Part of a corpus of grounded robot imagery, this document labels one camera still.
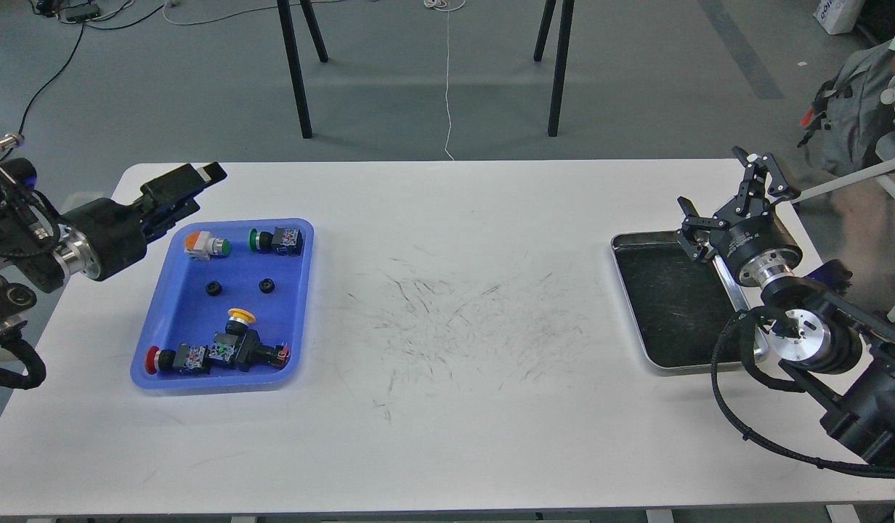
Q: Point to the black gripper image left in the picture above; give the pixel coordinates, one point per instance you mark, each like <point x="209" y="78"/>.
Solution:
<point x="102" y="237"/>

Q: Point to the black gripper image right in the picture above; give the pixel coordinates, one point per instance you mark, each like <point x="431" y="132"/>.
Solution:
<point x="756" y="250"/>

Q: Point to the small black gear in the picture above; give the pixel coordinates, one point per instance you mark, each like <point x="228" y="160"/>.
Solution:
<point x="267" y="285"/>
<point x="213" y="288"/>

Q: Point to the silver metal tray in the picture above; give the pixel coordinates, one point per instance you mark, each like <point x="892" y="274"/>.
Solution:
<point x="678" y="307"/>

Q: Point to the blue plastic tray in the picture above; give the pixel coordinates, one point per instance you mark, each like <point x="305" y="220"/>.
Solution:
<point x="181" y="313"/>

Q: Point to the green push button black body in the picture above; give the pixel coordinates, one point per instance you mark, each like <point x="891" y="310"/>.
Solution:
<point x="282" y="241"/>

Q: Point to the yellow mushroom push button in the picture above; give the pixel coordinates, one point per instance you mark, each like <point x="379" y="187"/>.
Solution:
<point x="239" y="321"/>

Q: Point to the grey backpack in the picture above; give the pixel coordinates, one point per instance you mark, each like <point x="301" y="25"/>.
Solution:
<point x="846" y="118"/>

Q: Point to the black table leg right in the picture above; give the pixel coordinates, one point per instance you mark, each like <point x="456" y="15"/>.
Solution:
<point x="561" y="56"/>

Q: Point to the black table leg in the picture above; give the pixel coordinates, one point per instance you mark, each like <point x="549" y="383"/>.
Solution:
<point x="292" y="54"/>
<point x="561" y="56"/>

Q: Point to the black table leg left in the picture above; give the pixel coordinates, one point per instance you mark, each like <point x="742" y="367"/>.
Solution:
<point x="292" y="54"/>

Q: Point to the orange green push button switch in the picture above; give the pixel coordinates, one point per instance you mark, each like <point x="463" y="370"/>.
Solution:
<point x="202" y="244"/>

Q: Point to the red push button switch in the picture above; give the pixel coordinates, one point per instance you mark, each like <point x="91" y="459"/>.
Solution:
<point x="185" y="359"/>

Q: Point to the black switch red terminals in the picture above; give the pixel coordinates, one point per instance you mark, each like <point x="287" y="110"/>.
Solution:
<point x="242" y="351"/>

